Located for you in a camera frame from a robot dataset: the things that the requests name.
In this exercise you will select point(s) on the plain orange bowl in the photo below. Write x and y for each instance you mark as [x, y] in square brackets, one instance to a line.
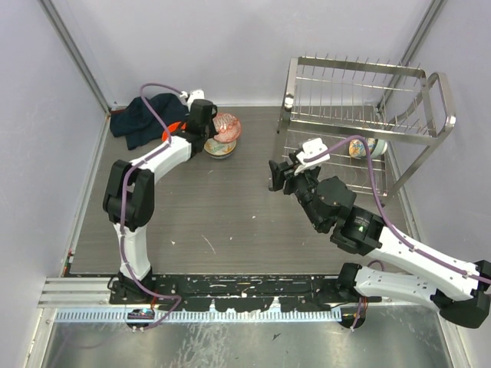
[173, 129]

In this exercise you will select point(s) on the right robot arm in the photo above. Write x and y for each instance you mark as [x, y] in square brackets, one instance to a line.
[456, 289]

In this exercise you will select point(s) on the slotted cable duct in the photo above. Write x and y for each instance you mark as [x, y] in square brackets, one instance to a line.
[147, 316]

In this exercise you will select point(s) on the stainless steel dish rack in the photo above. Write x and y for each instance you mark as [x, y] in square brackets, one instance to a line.
[406, 110]

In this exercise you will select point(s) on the dark blue crumpled cloth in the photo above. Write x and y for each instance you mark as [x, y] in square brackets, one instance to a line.
[139, 126]

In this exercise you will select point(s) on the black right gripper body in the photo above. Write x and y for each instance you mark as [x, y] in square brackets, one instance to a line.
[304, 186]

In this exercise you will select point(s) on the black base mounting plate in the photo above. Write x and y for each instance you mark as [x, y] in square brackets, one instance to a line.
[232, 292]

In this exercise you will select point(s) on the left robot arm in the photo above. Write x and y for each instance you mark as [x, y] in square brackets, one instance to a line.
[129, 199]

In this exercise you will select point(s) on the green grid back bowl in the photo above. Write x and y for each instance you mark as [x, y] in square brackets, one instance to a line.
[379, 149]

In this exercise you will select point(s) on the blue zigzag back bowl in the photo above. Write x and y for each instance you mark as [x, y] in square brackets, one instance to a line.
[228, 127]

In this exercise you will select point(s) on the orange floral back bowl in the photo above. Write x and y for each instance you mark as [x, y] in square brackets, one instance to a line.
[219, 150]

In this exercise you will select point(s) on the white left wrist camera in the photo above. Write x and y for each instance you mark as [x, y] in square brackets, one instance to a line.
[188, 97]

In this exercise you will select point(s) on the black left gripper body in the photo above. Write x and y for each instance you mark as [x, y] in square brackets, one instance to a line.
[211, 131]

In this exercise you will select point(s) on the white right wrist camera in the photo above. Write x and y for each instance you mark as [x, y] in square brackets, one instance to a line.
[312, 153]

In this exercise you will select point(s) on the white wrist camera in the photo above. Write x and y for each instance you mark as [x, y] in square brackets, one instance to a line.
[188, 97]
[312, 153]

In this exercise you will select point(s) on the yellow orange back bowl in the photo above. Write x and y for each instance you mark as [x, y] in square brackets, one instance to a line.
[356, 148]

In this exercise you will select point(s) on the aluminium frame rail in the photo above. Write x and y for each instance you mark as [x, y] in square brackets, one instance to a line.
[84, 292]

